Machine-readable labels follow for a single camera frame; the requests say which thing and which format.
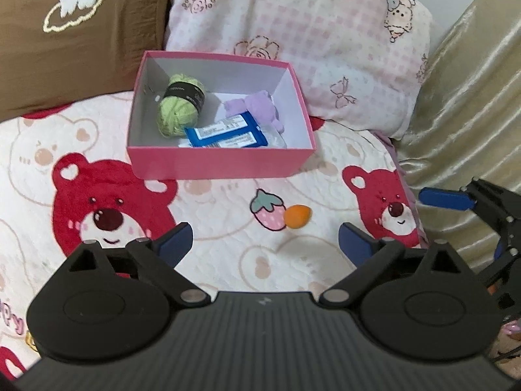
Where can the clear plastic case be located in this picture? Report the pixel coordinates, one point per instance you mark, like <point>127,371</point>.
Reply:
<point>276,138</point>

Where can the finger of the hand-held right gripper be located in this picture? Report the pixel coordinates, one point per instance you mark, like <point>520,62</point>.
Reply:
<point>504,248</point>
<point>445,198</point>

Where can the green yarn ball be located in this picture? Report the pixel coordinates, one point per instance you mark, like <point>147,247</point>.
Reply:
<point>179,110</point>

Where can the brown pillow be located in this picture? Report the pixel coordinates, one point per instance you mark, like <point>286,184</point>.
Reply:
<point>81,61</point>

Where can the orange makeup sponge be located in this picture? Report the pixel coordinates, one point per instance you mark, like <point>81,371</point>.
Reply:
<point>298,216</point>

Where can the pink checked pillow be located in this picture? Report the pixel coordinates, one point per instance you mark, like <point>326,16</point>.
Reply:
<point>305,20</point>

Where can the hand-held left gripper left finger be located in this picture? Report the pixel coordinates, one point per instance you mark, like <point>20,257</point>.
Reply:
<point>177,242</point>

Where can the red bear printed blanket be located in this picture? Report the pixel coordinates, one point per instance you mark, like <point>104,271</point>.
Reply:
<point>61,150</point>

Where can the purple plush toy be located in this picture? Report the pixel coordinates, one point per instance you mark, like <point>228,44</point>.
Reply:
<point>260,104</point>

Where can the pink cardboard box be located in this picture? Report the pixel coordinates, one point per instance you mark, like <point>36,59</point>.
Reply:
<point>211,163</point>

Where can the blue white packet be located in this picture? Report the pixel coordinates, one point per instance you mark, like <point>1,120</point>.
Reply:
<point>224,132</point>

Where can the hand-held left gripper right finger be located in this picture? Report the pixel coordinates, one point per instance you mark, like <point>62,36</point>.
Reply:
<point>354,244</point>

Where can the golden satin cloth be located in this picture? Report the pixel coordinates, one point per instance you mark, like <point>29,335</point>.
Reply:
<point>476,110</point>

